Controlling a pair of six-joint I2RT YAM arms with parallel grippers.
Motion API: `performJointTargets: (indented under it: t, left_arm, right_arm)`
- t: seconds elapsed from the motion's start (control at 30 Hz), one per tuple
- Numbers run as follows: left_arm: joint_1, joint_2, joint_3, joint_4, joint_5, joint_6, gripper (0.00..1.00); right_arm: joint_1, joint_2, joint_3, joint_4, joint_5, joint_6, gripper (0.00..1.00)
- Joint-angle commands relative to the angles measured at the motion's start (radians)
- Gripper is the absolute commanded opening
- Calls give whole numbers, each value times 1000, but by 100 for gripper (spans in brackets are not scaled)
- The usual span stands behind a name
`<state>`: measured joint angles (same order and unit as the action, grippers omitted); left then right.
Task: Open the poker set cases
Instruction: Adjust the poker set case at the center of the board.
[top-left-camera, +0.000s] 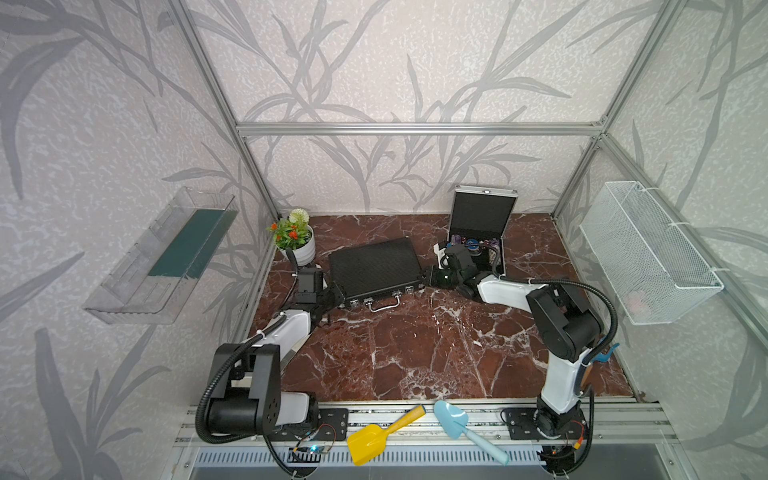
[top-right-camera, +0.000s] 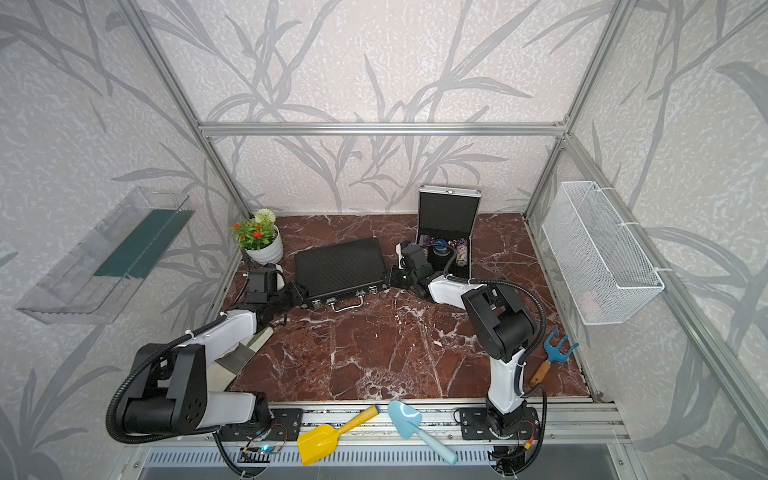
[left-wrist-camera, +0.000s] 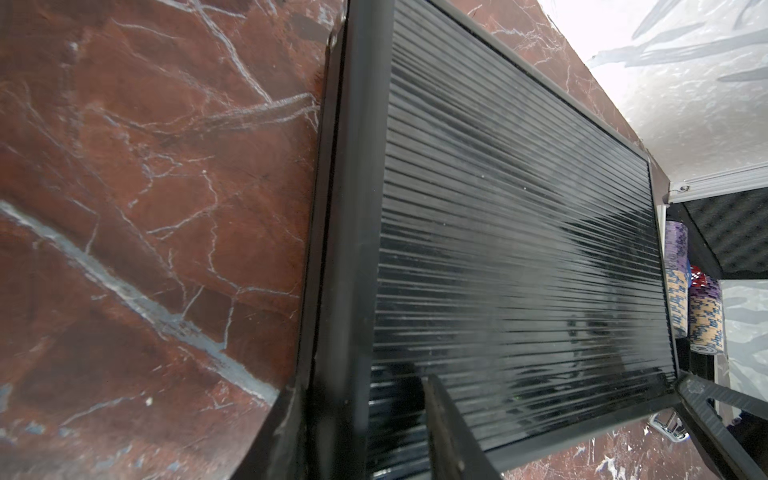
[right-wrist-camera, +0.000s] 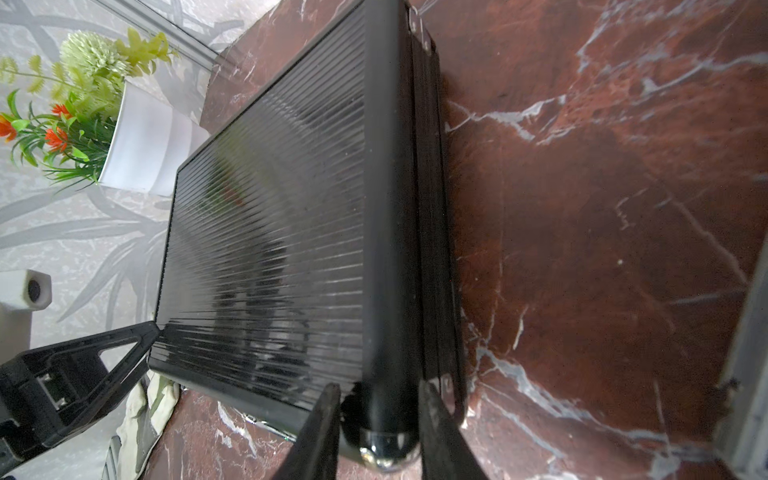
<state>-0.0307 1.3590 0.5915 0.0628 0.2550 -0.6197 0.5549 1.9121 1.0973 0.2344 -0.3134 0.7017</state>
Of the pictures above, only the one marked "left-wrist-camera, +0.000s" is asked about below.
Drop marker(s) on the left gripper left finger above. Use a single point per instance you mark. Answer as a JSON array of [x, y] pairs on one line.
[[453, 450]]

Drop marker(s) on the black poker case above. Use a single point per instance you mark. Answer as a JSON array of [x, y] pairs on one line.
[[473, 223]]

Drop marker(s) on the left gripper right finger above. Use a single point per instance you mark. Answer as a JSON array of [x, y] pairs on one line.
[[732, 451]]

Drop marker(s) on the red dice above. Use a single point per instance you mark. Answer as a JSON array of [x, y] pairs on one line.
[[698, 279]]

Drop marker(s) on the silver aluminium poker case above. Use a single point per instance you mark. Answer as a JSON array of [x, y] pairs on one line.
[[726, 217]]

